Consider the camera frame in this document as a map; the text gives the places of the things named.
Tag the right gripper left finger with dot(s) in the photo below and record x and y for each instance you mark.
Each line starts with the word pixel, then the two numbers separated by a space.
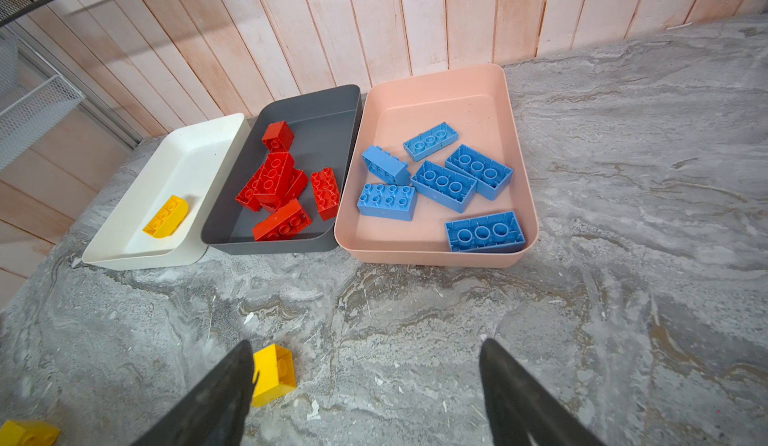
pixel 215 410

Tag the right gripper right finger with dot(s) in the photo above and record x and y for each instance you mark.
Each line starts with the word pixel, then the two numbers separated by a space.
pixel 520 410

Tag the blue lego brick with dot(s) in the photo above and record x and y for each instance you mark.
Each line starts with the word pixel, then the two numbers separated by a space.
pixel 493 233
pixel 430 141
pixel 386 166
pixel 491 175
pixel 388 201

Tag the yellow curved lego brick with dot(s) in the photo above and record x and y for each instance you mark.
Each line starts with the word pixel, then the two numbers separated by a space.
pixel 168 218

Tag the red lego brick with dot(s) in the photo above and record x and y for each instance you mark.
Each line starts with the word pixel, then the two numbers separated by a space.
pixel 283 224
pixel 274 178
pixel 278 137
pixel 246 196
pixel 297 185

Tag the blue lego brick low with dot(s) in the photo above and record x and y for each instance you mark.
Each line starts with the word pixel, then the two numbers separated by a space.
pixel 447 187

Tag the red lego brick low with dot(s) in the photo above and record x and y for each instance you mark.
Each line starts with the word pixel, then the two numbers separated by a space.
pixel 326 193

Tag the white plastic tray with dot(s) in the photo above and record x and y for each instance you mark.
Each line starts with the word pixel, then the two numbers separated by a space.
pixel 192 163

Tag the pink plastic tray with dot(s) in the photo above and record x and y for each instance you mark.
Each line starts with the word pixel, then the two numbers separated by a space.
pixel 475 102

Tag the dark grey plastic tray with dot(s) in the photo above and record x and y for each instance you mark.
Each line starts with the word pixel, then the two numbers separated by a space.
pixel 325 126

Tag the white wire mesh shelf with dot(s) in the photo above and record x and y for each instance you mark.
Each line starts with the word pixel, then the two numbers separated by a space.
pixel 28 114

